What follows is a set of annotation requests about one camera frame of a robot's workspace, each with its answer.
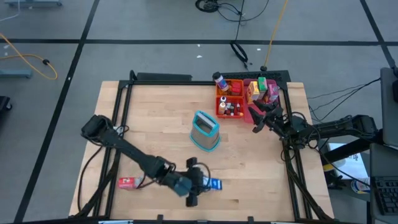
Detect black keyboard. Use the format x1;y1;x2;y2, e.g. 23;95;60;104
372;175;398;216

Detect pink plastic bin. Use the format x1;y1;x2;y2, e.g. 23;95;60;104
242;78;282;124

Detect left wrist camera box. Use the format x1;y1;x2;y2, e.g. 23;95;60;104
172;177;193;197

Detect yellow hanging cable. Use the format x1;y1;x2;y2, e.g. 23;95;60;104
264;0;289;70

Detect red mini cereal box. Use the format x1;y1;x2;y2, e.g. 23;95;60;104
118;177;141;190

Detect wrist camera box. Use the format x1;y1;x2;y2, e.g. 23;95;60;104
172;177;193;197
290;116;308;134

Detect black cable beside table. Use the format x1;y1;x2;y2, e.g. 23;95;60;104
76;145;106;213

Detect grey laptop lid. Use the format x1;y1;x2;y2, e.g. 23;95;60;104
380;67;398;147

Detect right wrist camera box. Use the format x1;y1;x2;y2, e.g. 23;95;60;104
290;116;308;134

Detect coiled black floor cable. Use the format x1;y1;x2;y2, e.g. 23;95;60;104
195;0;271;23

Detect blue mini cereal box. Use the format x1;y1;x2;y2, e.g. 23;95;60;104
202;176;223;191

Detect green mini cereal box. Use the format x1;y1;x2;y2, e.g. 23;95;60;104
257;77;269;93

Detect looped black floor cable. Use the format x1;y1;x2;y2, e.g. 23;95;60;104
229;0;249;71

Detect black aluminium table frame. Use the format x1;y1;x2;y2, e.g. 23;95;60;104
76;71;334;223

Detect white paper sheet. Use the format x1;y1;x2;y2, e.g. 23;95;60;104
326;142;369;180

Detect red plastic basket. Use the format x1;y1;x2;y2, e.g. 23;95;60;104
215;78;246;119

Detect steel box grater teal trim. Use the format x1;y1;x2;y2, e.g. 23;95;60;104
189;110;222;153

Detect red snack packet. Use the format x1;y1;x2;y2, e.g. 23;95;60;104
231;81;243;96

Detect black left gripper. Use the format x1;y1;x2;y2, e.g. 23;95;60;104
185;157;213;208

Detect black desk bar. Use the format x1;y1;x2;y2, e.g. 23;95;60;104
320;128;385;165

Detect grey table foot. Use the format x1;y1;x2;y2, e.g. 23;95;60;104
3;0;63;7
0;68;33;79

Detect black vented control box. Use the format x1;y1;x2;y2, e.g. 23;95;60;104
136;72;193;82

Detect black caster base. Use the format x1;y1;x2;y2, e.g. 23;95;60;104
0;95;12;113

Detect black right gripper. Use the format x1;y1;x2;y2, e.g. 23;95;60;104
248;100;295;138

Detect yellow floor cable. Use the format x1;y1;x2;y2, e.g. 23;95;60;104
0;32;58;81

